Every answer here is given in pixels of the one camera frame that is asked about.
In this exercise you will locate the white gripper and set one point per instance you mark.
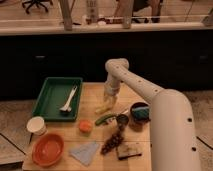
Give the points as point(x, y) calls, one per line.
point(111, 89)

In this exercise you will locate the grey folded cloth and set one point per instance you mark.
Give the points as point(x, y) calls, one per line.
point(85, 152)

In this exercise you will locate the dark bowl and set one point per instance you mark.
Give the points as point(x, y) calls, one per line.
point(133, 120)

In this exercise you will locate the yellow banana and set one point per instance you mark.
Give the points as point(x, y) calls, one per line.
point(104, 108)

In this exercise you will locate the orange plastic bowl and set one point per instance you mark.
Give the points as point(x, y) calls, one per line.
point(48, 150)

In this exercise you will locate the teal object in bowl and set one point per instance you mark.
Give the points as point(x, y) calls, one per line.
point(140, 113)

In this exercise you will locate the green plastic tray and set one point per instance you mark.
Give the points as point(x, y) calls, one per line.
point(54, 94)

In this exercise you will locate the white paper cup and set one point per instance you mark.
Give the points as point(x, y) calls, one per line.
point(36, 125)

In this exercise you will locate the metal measuring cup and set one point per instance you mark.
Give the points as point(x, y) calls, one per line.
point(122, 121)

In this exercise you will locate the small orange fruit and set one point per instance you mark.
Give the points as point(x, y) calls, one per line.
point(85, 126)

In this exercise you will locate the purple grape bunch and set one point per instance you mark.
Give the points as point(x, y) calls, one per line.
point(114, 141)

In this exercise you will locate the white plastic spatula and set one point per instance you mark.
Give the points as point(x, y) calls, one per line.
point(66, 107)

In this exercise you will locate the green cucumber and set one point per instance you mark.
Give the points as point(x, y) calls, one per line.
point(103, 119)

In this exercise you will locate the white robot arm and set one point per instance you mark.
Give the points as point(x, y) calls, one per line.
point(172, 126)

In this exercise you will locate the black office chair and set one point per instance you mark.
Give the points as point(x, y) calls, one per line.
point(38, 3)

